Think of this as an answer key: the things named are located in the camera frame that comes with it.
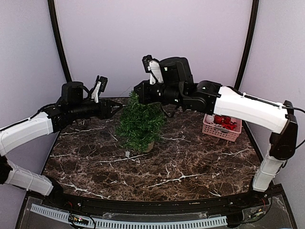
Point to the right black frame pole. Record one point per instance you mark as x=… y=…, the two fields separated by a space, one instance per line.
x=248 y=44

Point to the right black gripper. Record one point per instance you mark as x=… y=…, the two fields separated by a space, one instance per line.
x=144 y=97

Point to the pink plastic basket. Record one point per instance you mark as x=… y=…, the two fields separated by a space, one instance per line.
x=211 y=129

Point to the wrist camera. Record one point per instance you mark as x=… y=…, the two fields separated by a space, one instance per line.
x=151 y=66
x=99 y=87

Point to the white perforated cable duct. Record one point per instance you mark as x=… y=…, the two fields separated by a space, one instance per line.
x=131 y=221

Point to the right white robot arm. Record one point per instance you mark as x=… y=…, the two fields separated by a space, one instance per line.
x=279 y=118

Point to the left black frame pole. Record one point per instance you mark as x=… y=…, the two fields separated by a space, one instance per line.
x=58 y=40

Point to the red ball ornament cluster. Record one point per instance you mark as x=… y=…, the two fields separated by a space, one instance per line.
x=224 y=122

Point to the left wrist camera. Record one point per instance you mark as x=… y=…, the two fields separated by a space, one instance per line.
x=99 y=87

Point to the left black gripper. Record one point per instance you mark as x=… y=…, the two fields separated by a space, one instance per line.
x=106 y=112

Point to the black frame pole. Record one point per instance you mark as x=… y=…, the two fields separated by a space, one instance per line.
x=58 y=40
x=248 y=44

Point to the small green christmas tree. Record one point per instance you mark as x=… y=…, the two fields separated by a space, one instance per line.
x=140 y=124

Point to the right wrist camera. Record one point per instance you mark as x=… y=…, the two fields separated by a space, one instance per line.
x=151 y=66

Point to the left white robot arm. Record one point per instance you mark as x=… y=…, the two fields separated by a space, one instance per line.
x=20 y=133

